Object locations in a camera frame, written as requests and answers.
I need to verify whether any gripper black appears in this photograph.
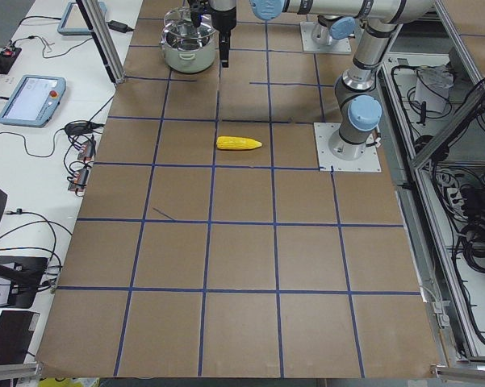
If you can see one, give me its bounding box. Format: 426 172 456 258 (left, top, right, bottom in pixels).
189 0 236 68

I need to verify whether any glass pot lid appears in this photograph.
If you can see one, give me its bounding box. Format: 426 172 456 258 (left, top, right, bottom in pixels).
164 6 215 40

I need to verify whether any white steel cooking pot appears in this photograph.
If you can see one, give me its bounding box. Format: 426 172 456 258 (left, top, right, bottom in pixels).
161 28 215 73

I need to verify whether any yellow corn cob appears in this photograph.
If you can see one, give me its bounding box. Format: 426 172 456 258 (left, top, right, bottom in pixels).
215 135 262 151

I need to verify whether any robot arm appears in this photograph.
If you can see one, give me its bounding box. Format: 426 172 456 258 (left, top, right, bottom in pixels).
188 1 356 44
249 1 433 161

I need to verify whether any black power adapter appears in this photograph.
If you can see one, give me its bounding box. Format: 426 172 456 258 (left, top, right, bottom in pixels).
107 20 133 33

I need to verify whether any far teach pendant tablet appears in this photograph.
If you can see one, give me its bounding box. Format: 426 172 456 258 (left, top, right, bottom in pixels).
57 2 90 36

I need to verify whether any teach pendant tablet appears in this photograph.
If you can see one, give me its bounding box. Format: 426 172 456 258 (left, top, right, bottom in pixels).
0 75 67 127
57 2 90 36

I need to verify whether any small usb adapter board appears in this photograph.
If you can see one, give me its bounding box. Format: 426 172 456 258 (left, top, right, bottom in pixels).
77 139 96 162

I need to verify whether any near teach pendant tablet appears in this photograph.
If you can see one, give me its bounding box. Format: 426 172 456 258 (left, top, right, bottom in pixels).
0 75 67 127

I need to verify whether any brown paper table mat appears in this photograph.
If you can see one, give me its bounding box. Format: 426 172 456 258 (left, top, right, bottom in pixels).
38 1 439 378

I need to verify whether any black device box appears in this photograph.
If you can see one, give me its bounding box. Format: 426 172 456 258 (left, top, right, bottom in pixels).
0 256 48 309

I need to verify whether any aluminium frame post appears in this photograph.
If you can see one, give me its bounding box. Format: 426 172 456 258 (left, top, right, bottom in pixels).
76 0 125 85

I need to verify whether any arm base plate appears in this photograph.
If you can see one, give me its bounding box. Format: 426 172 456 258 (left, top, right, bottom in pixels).
313 123 382 173
300 20 353 55

